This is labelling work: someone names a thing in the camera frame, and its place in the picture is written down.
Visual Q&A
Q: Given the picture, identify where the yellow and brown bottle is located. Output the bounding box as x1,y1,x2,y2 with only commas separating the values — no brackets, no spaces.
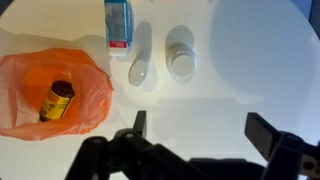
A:
37,80,76,123

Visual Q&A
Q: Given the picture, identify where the orange plastic bag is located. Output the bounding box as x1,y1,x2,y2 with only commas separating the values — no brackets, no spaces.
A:
0,47,115,142

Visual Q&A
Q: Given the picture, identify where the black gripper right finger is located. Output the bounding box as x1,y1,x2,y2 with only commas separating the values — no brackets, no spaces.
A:
244,112,320,180

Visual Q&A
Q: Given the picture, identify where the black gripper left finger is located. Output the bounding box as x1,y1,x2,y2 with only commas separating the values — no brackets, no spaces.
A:
66,110,188,180

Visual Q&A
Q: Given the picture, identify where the slim white bottle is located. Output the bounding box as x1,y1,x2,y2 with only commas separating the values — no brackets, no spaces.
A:
128,20,154,88

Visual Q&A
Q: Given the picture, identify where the white bottle orange label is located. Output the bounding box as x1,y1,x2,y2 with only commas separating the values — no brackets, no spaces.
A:
164,24,199,81

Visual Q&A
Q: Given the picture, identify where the blue and white carton box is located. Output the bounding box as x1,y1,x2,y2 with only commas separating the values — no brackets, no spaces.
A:
103,0,135,57

